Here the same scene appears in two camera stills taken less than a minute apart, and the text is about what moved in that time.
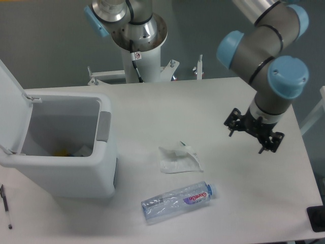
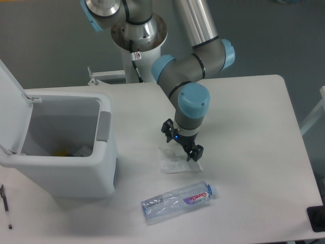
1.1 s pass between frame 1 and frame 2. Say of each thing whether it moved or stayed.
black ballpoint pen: stayed
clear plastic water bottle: stayed
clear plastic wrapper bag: stayed
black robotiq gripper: moved
